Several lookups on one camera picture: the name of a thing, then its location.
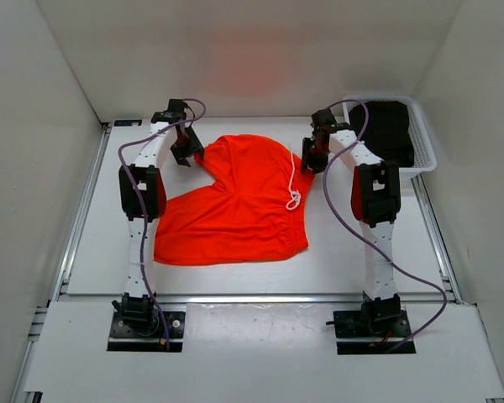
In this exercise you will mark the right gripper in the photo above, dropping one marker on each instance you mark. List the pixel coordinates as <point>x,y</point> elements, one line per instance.
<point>318,166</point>

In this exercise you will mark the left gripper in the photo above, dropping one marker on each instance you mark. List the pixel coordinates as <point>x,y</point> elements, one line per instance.
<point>195,148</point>

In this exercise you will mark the orange shorts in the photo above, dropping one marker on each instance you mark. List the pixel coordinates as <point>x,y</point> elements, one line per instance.
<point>254,211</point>

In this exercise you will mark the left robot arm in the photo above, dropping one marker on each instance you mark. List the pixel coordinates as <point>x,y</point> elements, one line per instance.
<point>143,200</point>

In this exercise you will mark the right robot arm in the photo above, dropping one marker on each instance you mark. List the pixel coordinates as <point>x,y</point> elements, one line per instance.
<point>375,202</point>

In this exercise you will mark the black shorts in basket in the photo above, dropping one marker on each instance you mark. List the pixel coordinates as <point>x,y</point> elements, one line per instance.
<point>387,132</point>

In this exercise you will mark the white plastic basket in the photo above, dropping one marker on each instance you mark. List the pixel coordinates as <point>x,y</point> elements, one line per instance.
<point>424,156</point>

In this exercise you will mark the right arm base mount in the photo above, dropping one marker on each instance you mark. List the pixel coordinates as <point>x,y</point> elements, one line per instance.
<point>361,331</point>

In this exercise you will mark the aluminium front rail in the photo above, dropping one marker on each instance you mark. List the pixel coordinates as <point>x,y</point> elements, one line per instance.
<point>255,298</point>

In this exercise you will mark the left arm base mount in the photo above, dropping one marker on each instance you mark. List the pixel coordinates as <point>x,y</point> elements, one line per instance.
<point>151,331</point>

